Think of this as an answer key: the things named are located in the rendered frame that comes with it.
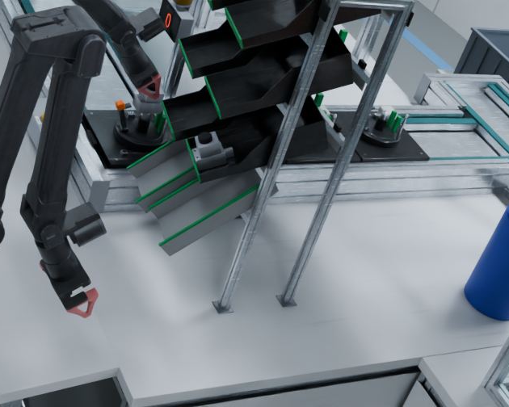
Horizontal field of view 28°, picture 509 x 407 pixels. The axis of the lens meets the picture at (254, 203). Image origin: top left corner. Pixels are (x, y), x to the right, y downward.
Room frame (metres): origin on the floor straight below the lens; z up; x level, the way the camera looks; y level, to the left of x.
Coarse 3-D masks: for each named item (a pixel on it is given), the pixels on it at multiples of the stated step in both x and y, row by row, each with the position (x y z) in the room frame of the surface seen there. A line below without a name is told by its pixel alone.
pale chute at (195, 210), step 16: (240, 176) 1.90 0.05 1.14; (256, 176) 1.88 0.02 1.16; (176, 192) 1.86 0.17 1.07; (192, 192) 1.87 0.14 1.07; (208, 192) 1.88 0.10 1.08; (224, 192) 1.86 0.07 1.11; (240, 192) 1.85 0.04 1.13; (256, 192) 1.80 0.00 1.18; (272, 192) 1.82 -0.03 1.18; (160, 208) 1.85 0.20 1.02; (176, 208) 1.86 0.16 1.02; (192, 208) 1.85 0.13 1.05; (208, 208) 1.83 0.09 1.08; (224, 208) 1.77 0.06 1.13; (240, 208) 1.79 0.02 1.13; (160, 224) 1.83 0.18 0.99; (176, 224) 1.81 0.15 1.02; (192, 224) 1.75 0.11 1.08; (208, 224) 1.76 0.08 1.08; (176, 240) 1.74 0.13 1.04; (192, 240) 1.75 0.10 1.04
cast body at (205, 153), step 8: (200, 136) 1.80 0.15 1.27; (208, 136) 1.80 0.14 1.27; (216, 136) 1.81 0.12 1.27; (200, 144) 1.79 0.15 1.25; (208, 144) 1.79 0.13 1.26; (216, 144) 1.79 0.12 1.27; (192, 152) 1.80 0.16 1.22; (200, 152) 1.78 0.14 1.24; (208, 152) 1.78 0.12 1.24; (216, 152) 1.79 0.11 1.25; (224, 152) 1.80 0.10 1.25; (232, 152) 1.82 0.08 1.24; (200, 160) 1.78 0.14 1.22; (208, 160) 1.79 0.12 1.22; (216, 160) 1.79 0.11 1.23; (224, 160) 1.80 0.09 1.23; (200, 168) 1.78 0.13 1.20; (208, 168) 1.79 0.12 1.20
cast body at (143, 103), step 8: (152, 88) 2.17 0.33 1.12; (160, 88) 2.20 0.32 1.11; (136, 96) 2.17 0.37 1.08; (144, 96) 2.17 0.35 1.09; (160, 96) 2.18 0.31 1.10; (136, 104) 2.16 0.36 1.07; (144, 104) 2.15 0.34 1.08; (152, 104) 2.17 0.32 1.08; (160, 104) 2.18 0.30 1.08; (144, 112) 2.16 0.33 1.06; (152, 112) 2.17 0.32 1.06; (160, 112) 2.18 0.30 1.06
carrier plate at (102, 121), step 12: (84, 120) 2.19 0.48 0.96; (96, 120) 2.18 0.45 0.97; (108, 120) 2.20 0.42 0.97; (96, 132) 2.13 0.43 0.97; (108, 132) 2.15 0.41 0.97; (168, 132) 2.24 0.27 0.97; (108, 144) 2.10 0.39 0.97; (120, 144) 2.12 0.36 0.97; (108, 156) 2.05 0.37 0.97; (120, 156) 2.07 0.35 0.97; (132, 156) 2.08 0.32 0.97; (144, 156) 2.10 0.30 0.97; (108, 168) 2.02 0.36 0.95
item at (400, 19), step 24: (336, 0) 1.78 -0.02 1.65; (408, 0) 1.88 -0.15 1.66; (312, 48) 1.78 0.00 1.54; (384, 48) 1.88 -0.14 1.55; (312, 72) 1.78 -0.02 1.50; (384, 72) 1.88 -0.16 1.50; (288, 120) 1.77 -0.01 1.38; (360, 120) 1.88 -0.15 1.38; (288, 144) 1.78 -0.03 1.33; (336, 168) 1.89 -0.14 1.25; (264, 192) 1.78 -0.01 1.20; (336, 192) 1.88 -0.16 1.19; (240, 216) 2.15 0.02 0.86; (240, 240) 1.79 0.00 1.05; (312, 240) 1.88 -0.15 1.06; (240, 264) 1.78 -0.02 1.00; (288, 288) 1.88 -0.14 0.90
